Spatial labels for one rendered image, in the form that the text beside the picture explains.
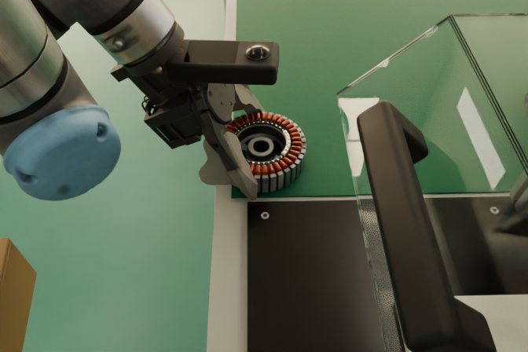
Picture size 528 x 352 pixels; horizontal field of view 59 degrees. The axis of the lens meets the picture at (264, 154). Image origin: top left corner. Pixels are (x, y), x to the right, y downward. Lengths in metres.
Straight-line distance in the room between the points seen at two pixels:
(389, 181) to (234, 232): 0.36
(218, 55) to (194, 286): 0.94
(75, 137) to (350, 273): 0.30
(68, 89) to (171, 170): 1.26
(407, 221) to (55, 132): 0.22
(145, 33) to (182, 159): 1.17
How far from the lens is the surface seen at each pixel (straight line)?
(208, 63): 0.48
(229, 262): 0.52
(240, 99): 0.57
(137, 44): 0.46
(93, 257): 1.46
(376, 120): 0.21
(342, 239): 0.51
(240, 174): 0.52
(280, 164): 0.55
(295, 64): 0.74
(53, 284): 1.46
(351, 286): 0.49
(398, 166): 0.19
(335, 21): 0.85
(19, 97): 0.31
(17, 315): 0.52
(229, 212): 0.55
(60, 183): 0.35
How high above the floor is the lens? 1.21
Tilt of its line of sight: 49 degrees down
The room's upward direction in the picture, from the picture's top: straight up
